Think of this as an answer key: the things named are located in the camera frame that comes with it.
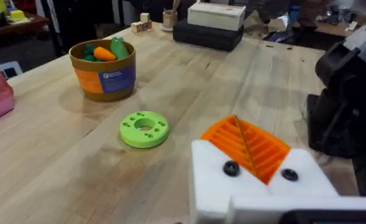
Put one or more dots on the wooden cup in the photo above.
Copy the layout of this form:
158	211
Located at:
169	19

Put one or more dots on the brown side table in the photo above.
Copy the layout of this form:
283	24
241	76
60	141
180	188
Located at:
11	28

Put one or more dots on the wooden toy blocks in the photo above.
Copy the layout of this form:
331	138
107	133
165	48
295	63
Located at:
141	25

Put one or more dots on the white box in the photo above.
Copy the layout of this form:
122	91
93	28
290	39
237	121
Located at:
215	17

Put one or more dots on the black case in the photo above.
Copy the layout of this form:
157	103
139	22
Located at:
207	39

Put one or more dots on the green disc with holes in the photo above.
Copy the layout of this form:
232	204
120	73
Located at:
136	135

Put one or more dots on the brown tub with toy vegetables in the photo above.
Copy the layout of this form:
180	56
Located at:
108	77

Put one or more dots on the white and blue chair seat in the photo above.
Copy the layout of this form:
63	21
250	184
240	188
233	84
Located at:
8	69

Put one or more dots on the white orange left gripper right finger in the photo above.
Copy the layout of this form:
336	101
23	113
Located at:
304	177

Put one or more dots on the yellow block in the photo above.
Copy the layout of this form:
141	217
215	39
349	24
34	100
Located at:
17	15

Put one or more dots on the white orange left gripper left finger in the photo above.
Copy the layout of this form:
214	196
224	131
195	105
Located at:
210	174

